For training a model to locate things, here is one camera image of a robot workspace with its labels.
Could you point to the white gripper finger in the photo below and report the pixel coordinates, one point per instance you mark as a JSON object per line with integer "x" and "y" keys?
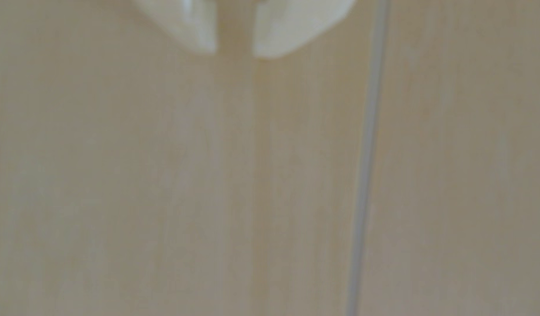
{"x": 287, "y": 22}
{"x": 195, "y": 22}

